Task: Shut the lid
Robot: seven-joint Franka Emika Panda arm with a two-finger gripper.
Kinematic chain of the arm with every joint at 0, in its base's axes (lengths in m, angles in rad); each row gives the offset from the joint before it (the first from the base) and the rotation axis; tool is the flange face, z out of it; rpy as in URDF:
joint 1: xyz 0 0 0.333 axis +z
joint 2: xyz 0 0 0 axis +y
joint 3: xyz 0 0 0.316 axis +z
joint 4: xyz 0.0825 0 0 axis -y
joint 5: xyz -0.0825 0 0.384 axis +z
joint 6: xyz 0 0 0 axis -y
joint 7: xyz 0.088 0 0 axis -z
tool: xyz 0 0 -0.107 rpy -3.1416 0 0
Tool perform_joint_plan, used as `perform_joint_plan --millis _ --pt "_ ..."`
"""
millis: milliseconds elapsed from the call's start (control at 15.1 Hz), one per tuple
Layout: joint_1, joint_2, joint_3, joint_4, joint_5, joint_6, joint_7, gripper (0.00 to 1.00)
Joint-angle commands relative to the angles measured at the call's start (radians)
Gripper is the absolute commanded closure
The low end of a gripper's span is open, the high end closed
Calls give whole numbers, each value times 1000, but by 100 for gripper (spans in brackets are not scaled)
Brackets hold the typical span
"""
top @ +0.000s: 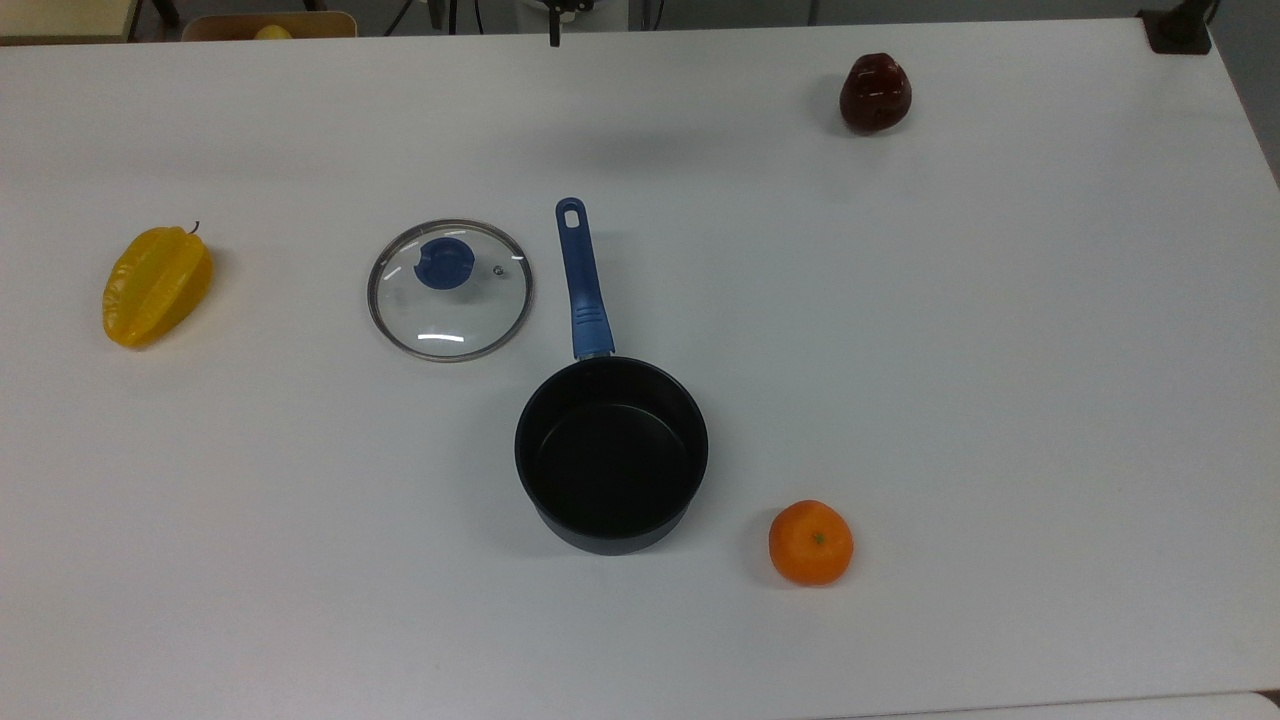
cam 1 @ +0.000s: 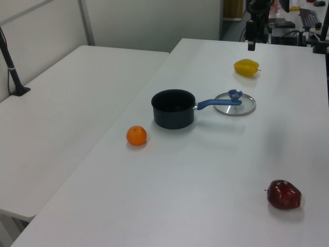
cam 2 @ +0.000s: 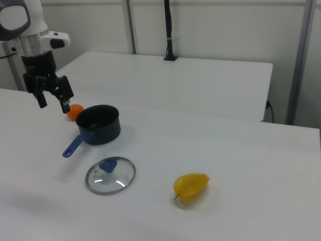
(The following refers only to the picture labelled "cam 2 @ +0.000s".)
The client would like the black pole with base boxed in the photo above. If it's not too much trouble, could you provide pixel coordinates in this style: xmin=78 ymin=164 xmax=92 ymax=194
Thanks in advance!
xmin=163 ymin=0 xmax=179 ymax=62

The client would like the black power cable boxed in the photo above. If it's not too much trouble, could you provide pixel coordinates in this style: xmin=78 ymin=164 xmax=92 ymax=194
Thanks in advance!
xmin=265 ymin=99 xmax=275 ymax=124

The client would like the orange fruit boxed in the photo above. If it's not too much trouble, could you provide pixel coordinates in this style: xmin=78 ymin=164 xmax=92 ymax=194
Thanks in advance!
xmin=66 ymin=103 xmax=84 ymax=121

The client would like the dark blue saucepan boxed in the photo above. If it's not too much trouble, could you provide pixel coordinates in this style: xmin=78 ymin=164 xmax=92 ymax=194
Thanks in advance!
xmin=62 ymin=104 xmax=122 ymax=158

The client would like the grey metal partition post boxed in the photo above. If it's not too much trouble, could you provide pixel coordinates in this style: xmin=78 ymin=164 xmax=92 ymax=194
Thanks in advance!
xmin=126 ymin=0 xmax=139 ymax=55

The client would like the wide grey metal post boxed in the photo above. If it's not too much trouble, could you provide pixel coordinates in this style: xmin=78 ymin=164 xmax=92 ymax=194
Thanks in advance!
xmin=285 ymin=0 xmax=318 ymax=126

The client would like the yellow bell pepper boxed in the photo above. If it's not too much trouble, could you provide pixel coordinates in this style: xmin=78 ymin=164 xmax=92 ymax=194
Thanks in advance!
xmin=173 ymin=173 xmax=211 ymax=203

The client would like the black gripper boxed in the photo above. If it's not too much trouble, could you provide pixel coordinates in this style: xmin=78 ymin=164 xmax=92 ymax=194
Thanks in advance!
xmin=21 ymin=51 xmax=75 ymax=114

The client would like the white side table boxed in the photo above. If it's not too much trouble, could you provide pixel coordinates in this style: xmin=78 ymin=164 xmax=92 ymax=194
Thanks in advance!
xmin=55 ymin=51 xmax=273 ymax=123

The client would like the glass lid with blue knob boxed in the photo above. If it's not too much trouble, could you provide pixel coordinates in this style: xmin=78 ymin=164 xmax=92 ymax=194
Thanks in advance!
xmin=85 ymin=156 xmax=136 ymax=195

